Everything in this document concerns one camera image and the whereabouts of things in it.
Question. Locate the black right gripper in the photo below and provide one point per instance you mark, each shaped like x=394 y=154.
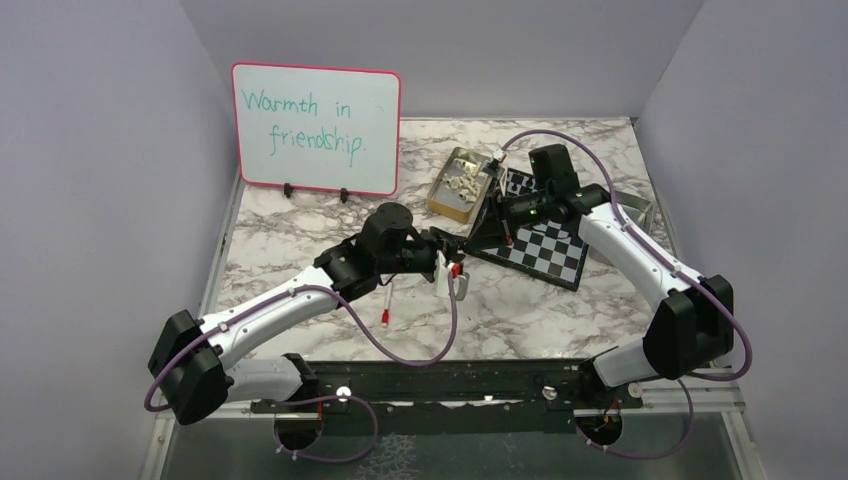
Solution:
x=489 y=231

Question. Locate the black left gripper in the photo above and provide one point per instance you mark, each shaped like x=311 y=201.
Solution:
x=451 y=242

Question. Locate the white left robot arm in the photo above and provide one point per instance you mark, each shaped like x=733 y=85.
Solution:
x=200 y=364

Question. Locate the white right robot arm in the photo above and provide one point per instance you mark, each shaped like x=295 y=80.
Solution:
x=690 y=325

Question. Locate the pile of white chess pieces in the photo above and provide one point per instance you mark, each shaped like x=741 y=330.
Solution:
x=462 y=178

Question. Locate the gold tin tray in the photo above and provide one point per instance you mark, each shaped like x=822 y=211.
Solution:
x=441 y=201

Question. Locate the black and silver chessboard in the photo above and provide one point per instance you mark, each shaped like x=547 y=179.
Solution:
x=548 y=251

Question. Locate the white and red marker pen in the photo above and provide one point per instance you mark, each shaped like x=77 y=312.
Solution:
x=385 y=318

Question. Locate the pink tin tray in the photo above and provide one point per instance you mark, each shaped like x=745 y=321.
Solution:
x=641 y=211

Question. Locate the pink framed whiteboard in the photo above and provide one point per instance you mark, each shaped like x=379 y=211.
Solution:
x=318 y=128

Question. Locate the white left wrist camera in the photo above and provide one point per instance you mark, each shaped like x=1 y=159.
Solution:
x=449 y=275

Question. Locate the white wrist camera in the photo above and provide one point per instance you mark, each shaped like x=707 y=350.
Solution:
x=494 y=169
x=449 y=275

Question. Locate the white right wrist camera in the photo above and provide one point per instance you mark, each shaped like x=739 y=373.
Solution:
x=494 y=169

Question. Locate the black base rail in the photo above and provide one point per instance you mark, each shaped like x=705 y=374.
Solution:
x=451 y=397

